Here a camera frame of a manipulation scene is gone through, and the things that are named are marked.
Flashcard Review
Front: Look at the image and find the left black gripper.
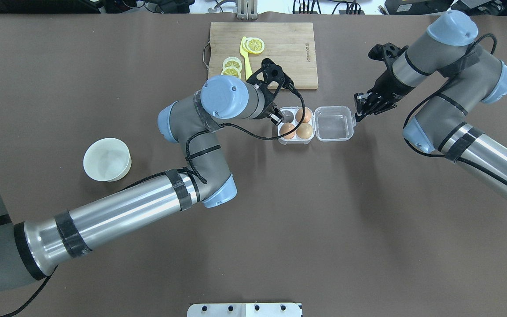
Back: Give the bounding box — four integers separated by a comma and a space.
260, 86, 284, 126

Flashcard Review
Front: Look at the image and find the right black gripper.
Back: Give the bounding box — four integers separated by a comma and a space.
354, 70, 415, 122

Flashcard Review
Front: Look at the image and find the clear plastic egg box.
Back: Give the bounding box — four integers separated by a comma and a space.
278, 106, 357, 145

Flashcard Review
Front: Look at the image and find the brown egg from bowl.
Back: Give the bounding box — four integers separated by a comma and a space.
279, 123, 296, 139

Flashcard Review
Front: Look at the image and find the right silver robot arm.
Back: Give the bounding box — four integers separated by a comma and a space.
354, 11, 507, 199

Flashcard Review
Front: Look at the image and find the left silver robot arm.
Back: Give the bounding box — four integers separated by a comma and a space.
0, 75, 290, 291

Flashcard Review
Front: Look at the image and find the upper brown egg in box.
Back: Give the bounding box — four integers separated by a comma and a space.
294, 108, 312, 123

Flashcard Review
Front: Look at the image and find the brown egg in box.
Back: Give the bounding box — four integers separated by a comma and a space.
294, 108, 312, 123
296, 123, 314, 140

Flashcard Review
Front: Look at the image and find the lower brown egg in box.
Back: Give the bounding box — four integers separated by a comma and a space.
296, 123, 314, 140

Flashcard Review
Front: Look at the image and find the top lemon slice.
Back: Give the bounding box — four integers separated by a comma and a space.
221, 66, 242, 80

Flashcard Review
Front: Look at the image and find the middle lemon slice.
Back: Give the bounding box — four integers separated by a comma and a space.
222, 56, 243, 72

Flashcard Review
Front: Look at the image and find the yellow plastic knife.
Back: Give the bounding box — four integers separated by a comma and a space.
239, 37, 252, 80

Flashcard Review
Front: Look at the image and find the bamboo cutting board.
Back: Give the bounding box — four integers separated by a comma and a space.
207, 22, 319, 90

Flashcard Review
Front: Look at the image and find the front lemon slice by knife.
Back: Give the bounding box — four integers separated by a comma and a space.
246, 37, 265, 54

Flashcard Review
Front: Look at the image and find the lemon slice by knife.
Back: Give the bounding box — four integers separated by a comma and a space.
241, 37, 249, 52
246, 37, 265, 54

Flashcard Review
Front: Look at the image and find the rear lemon slice by knife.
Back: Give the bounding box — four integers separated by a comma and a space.
241, 37, 249, 52

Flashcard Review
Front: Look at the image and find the white round bowl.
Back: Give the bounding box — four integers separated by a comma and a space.
83, 138, 132, 182

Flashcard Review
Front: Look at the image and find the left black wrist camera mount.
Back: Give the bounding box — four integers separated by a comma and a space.
246, 58, 298, 99

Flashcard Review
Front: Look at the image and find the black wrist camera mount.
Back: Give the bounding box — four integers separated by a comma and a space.
368, 42, 409, 72
246, 58, 298, 99

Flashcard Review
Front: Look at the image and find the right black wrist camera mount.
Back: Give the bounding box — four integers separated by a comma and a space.
368, 42, 409, 72

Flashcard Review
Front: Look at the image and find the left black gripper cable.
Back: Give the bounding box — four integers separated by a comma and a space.
185, 84, 307, 185

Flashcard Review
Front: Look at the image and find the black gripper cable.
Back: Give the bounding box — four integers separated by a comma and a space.
185, 84, 307, 185
402, 33, 498, 158

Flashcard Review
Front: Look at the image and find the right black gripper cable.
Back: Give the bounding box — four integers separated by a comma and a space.
402, 33, 498, 158

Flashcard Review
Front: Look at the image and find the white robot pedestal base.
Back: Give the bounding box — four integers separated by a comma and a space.
187, 302, 304, 317

